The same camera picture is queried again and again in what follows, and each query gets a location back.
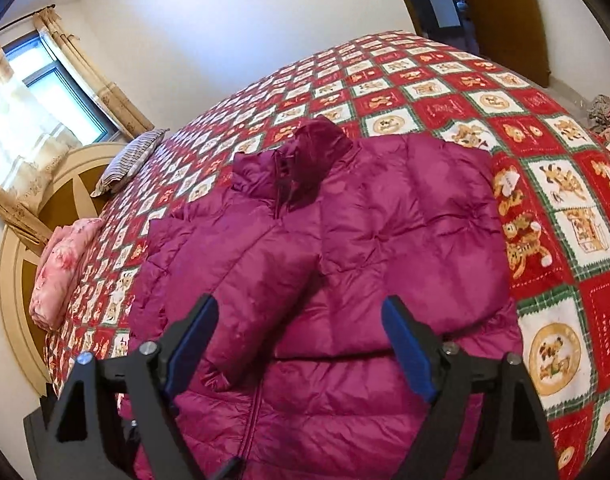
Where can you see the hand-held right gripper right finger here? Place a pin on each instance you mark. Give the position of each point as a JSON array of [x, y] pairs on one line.
[[407, 347]]

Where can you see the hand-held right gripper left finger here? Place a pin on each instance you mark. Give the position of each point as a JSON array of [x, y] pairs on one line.
[[192, 345]]

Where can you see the magenta puffer jacket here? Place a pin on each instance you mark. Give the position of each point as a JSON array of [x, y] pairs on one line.
[[375, 240]]

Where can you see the pink floral folded quilt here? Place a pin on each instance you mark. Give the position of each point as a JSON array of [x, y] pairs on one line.
[[60, 265]]

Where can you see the wooden bed headboard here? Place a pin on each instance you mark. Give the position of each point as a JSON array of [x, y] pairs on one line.
[[30, 240]]

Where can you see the striped pillow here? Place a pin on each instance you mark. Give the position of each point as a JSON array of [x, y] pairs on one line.
[[127, 162]]

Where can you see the red printed bed blanket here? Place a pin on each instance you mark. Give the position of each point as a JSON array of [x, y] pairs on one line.
[[485, 95]]

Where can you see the sheer white patterned curtain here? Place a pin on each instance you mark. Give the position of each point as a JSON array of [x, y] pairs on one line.
[[15, 140]]

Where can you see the beige patterned curtain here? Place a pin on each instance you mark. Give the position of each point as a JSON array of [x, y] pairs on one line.
[[97, 80]]

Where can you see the window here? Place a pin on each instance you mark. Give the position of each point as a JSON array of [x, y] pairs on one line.
[[60, 90]]

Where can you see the brown wooden door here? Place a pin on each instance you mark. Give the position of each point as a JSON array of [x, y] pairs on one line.
[[505, 25]]

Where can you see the dark doorway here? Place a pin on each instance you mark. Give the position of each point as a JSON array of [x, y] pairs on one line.
[[430, 0]]

